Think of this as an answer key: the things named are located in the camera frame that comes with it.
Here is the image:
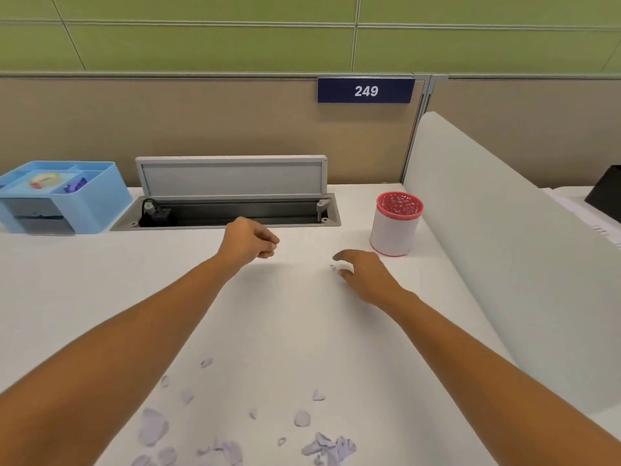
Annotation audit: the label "person's right hand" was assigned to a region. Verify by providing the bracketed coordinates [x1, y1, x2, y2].
[332, 249, 413, 309]

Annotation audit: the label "person's left hand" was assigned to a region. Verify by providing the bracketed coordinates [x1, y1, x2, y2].
[217, 216, 281, 270]

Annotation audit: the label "pink and white cup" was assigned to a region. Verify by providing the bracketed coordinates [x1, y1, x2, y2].
[369, 191, 424, 258]

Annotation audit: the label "blue desk organizer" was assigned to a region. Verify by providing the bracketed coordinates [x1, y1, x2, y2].
[0, 161, 133, 236]

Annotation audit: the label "heap of paper scraps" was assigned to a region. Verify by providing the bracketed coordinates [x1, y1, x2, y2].
[131, 356, 358, 466]

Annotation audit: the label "white printed paper sheets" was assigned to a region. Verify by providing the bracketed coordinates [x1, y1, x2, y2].
[541, 188, 621, 248]

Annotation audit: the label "clear tape roll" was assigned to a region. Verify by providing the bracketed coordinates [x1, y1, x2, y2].
[28, 172, 63, 190]

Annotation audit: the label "person's right forearm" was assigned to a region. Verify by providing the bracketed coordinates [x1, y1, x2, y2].
[387, 291, 621, 466]

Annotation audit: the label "person's left forearm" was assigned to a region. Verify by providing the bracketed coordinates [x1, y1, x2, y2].
[0, 254, 243, 466]

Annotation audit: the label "black desk organizer box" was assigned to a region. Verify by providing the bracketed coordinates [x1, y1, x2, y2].
[584, 164, 621, 224]

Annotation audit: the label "white side divider panel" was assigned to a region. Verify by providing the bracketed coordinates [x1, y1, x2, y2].
[402, 111, 621, 418]

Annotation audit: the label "beige partition panel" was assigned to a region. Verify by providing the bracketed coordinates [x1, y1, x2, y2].
[0, 77, 428, 188]
[426, 77, 621, 189]

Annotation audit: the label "blue number sign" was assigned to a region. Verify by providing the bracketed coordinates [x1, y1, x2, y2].
[317, 77, 416, 104]

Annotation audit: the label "grey cable tray lid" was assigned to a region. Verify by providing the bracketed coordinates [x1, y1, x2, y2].
[110, 155, 342, 232]

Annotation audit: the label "black cable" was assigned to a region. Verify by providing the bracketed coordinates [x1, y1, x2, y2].
[138, 198, 173, 228]

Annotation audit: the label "grey partition post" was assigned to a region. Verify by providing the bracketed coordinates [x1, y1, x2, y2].
[400, 74, 450, 185]

